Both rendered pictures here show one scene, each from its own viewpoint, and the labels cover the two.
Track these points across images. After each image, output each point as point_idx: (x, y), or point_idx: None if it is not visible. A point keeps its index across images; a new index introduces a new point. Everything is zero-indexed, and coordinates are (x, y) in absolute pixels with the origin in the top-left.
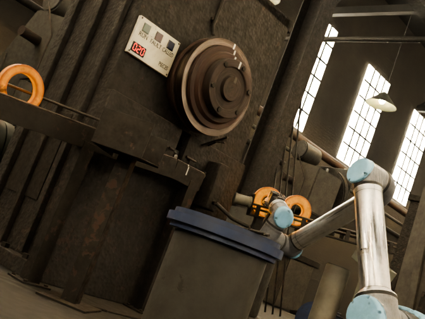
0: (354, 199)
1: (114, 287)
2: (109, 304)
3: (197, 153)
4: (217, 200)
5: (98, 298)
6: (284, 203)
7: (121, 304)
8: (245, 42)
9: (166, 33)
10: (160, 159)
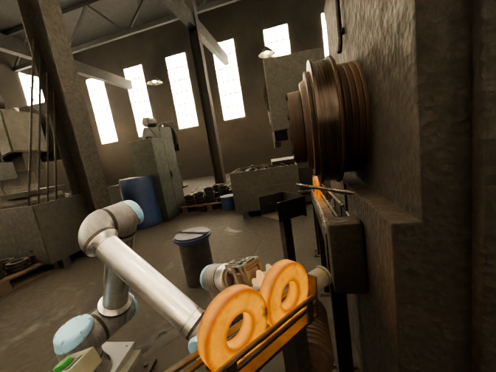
0: (134, 238)
1: (356, 340)
2: (334, 338)
3: (352, 207)
4: (332, 276)
5: (351, 339)
6: (218, 265)
7: (354, 361)
8: None
9: None
10: (278, 215)
